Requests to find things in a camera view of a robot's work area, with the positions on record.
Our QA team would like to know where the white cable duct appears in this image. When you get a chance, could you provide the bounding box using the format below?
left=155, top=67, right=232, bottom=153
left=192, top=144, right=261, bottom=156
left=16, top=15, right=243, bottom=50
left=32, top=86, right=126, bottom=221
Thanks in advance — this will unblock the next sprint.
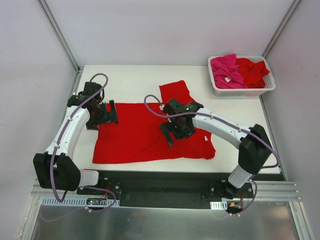
left=42, top=196, right=120, bottom=208
left=210, top=201, right=228, bottom=211

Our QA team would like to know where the pink t shirt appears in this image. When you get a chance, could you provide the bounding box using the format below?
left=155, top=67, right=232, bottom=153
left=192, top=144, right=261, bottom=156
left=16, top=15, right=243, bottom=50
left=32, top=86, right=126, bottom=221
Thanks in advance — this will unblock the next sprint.
left=209, top=53, right=248, bottom=89

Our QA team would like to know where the right white cable duct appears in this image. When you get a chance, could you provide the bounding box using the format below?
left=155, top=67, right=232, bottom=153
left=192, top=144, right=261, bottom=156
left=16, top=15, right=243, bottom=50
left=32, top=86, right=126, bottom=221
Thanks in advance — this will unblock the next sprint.
left=210, top=201, right=228, bottom=211

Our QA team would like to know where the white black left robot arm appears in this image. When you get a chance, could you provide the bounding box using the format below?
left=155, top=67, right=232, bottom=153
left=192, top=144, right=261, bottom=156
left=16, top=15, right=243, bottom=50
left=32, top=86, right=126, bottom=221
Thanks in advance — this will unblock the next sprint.
left=33, top=81, right=119, bottom=195

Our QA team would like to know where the left aluminium frame post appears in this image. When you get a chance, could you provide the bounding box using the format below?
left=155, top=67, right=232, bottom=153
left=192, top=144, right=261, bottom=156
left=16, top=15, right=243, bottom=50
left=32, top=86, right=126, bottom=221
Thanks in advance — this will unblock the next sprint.
left=37, top=0, right=81, bottom=73

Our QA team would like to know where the aluminium frame post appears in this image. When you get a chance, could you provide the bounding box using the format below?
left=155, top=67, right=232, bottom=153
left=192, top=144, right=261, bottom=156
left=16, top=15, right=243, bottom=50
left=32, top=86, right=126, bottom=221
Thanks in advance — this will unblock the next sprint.
left=37, top=0, right=81, bottom=73
left=262, top=0, right=303, bottom=59

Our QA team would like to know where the white perforated plastic basket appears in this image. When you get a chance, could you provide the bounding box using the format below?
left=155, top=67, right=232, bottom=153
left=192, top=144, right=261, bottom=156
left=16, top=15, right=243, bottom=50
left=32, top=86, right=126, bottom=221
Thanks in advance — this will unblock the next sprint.
left=207, top=55, right=276, bottom=97

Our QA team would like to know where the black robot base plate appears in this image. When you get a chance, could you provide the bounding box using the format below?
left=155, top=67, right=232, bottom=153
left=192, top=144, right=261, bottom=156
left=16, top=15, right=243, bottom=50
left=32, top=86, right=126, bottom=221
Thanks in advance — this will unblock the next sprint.
left=76, top=169, right=255, bottom=210

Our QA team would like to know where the red t shirt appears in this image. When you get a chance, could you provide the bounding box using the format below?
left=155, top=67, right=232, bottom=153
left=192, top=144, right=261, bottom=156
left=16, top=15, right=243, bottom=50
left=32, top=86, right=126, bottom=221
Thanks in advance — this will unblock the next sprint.
left=236, top=58, right=270, bottom=89
left=92, top=79, right=217, bottom=165

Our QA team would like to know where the right aluminium frame post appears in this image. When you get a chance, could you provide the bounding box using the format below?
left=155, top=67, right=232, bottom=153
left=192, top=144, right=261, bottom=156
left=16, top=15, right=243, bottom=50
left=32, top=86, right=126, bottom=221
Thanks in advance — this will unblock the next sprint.
left=262, top=0, right=303, bottom=59

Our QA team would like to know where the left white cable duct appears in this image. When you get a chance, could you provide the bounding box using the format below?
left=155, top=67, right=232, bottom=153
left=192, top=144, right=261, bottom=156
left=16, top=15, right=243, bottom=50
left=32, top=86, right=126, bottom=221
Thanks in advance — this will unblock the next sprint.
left=42, top=196, right=120, bottom=208

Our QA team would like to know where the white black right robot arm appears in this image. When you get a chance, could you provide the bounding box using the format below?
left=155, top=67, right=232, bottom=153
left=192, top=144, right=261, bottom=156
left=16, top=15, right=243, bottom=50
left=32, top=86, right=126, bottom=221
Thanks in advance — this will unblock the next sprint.
left=160, top=98, right=272, bottom=199

